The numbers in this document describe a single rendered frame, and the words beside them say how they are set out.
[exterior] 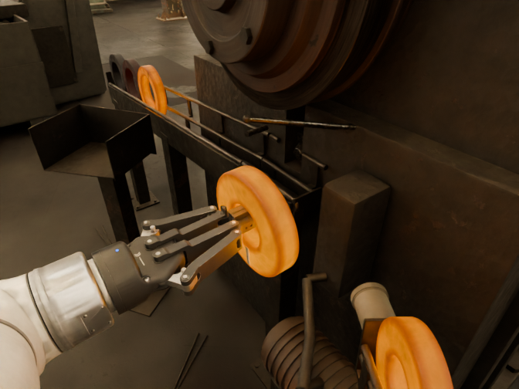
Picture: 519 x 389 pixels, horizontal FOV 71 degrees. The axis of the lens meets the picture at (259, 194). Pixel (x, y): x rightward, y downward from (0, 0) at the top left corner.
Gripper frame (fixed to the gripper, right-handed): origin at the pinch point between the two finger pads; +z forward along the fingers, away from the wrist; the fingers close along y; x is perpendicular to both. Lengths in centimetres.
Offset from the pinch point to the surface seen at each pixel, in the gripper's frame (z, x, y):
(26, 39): 0, -22, -262
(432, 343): 6.6, -6.2, 24.1
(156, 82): 21, -10, -89
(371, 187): 23.4, -5.5, 1.2
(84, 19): 50, -24, -316
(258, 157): 23.8, -15.7, -33.7
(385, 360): 6.0, -14.8, 20.2
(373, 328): 7.9, -14.1, 16.4
